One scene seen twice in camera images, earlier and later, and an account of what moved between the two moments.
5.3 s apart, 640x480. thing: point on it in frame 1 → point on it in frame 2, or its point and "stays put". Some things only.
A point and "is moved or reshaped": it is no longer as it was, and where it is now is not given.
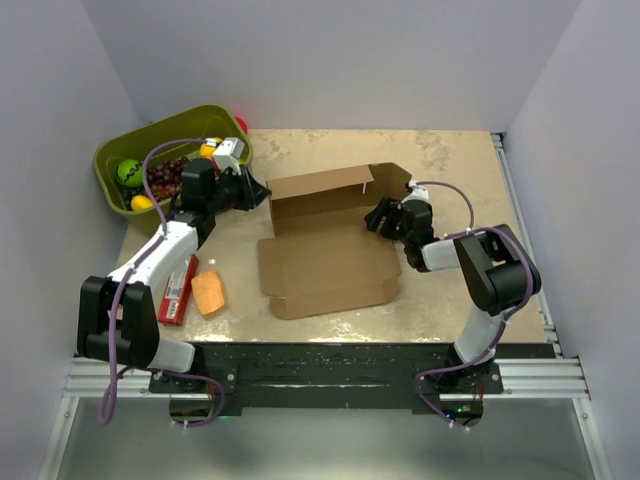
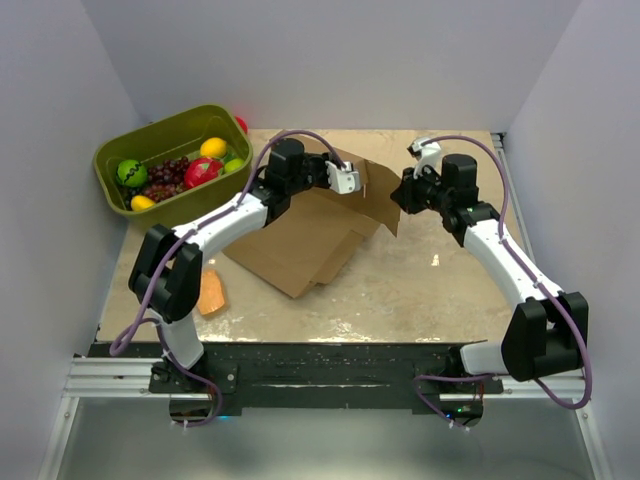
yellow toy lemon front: x=141 y=203 stays put
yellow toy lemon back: x=206 y=150 stays put
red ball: x=243 y=124 stays put
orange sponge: x=208 y=291 stays put
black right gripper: x=386 y=208 → x=404 y=196
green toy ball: x=129 y=172 stays put
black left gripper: x=252 y=193 → x=320 y=161
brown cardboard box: x=321 y=257 is moved or reshaped
